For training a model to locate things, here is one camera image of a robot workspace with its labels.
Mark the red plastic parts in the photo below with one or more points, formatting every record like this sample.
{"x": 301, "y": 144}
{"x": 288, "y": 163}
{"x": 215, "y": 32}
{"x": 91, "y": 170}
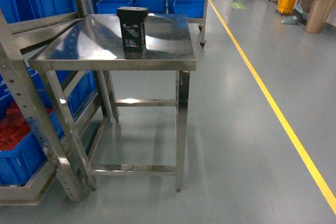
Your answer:
{"x": 13, "y": 127}

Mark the black battery box on table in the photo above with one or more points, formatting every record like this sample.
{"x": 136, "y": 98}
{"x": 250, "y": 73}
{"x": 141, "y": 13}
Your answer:
{"x": 132, "y": 21}

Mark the blue bin with red parts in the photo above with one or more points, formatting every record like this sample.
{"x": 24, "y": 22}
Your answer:
{"x": 19, "y": 164}

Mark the small stainless steel table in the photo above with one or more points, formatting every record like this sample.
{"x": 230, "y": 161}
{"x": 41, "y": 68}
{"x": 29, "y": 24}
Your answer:
{"x": 94, "y": 44}

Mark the yellow mop bucket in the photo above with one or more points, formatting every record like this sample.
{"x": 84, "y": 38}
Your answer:
{"x": 285, "y": 6}

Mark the tan plant pot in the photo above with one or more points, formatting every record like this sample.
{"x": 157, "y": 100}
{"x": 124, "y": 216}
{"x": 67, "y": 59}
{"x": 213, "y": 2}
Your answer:
{"x": 318, "y": 15}

